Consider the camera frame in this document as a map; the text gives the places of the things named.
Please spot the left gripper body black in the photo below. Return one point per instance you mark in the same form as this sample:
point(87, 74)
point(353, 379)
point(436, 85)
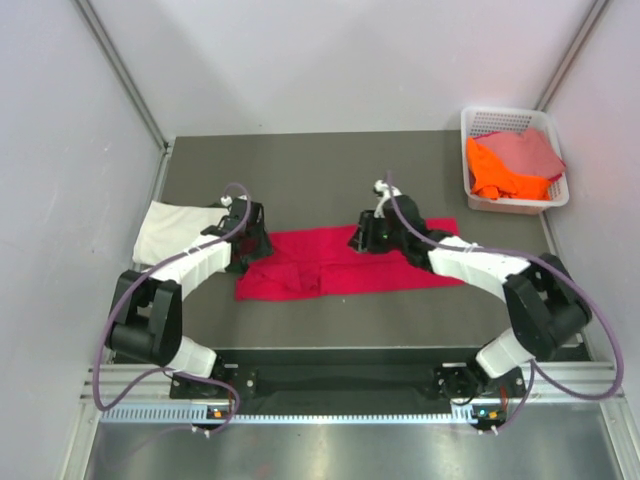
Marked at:
point(260, 246)

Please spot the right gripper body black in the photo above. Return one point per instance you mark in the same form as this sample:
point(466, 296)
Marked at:
point(387, 240)

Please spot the crimson red t-shirt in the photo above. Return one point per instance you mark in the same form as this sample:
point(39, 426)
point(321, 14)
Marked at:
point(317, 262)

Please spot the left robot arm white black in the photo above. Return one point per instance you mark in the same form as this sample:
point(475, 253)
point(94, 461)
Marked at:
point(146, 321)

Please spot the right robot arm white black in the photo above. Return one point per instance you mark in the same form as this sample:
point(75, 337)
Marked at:
point(544, 312)

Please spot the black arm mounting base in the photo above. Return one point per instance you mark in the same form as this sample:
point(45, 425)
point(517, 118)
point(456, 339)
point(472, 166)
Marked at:
point(430, 372)

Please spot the dark grey table mat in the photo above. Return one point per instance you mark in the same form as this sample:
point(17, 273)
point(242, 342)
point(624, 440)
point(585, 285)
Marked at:
point(318, 180)

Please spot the folded white t-shirt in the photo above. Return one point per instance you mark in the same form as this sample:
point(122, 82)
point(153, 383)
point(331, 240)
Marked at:
point(168, 229)

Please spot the orange t-shirt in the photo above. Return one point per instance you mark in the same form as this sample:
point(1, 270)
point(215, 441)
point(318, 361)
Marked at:
point(493, 180)

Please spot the white plastic basket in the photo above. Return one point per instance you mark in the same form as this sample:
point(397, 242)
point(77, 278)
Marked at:
point(478, 121)

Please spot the pink t-shirt in basket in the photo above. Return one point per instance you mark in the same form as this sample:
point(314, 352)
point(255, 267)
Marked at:
point(527, 153)

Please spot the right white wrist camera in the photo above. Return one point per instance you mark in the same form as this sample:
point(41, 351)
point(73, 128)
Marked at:
point(384, 192)

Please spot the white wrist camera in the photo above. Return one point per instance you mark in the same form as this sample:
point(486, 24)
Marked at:
point(226, 201)
point(384, 192)

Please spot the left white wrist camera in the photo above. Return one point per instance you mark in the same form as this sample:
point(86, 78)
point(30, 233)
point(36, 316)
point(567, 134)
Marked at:
point(226, 201)

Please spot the grey slotted cable duct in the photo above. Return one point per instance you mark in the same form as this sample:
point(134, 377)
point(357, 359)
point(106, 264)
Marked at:
point(205, 414)

